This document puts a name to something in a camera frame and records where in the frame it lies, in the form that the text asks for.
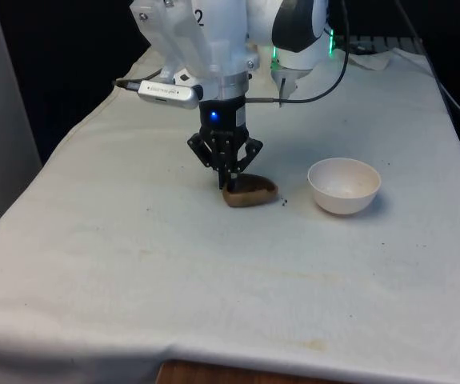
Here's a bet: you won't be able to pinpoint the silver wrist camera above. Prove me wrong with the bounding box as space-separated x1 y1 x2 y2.
136 79 199 110

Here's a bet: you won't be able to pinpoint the white bowl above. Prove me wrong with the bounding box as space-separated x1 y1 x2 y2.
306 157 382 216

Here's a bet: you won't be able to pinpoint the coffee beans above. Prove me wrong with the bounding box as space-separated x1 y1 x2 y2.
235 177 275 198

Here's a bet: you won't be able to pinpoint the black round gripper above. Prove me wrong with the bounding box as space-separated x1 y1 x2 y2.
186 97 264 191

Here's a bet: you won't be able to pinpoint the black cable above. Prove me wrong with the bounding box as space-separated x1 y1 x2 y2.
245 0 352 105
393 0 460 129
111 69 163 93

